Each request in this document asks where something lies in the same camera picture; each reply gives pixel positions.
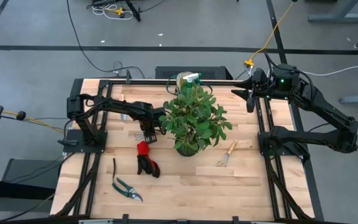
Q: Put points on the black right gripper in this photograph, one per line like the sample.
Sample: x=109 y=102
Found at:
x=256 y=87

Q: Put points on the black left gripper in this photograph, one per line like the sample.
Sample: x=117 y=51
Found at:
x=149 y=130

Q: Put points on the green spray bottle white nozzle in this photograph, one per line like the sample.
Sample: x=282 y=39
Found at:
x=191 y=76

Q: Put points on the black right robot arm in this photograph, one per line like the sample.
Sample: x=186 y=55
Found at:
x=322 y=109

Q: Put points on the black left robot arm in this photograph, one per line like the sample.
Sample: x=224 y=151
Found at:
x=120 y=107

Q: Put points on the red black gardening glove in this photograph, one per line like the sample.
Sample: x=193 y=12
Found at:
x=145 y=158

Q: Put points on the beige green gardening bag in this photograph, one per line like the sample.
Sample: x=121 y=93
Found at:
x=180 y=81

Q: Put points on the green plant in black pot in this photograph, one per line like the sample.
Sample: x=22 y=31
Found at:
x=194 y=124

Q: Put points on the black computer box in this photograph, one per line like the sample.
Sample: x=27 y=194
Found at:
x=166 y=73

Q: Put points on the green pruning shears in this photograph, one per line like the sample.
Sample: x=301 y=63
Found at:
x=126 y=189

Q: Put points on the black stand leg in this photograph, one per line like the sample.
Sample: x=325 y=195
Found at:
x=134 y=11

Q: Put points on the grey stand base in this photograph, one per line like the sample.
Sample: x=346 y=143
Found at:
x=26 y=174

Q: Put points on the black floor beam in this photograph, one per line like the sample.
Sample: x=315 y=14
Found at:
x=11 y=188

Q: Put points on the black aluminium table frame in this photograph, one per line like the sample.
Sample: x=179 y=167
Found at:
x=154 y=82

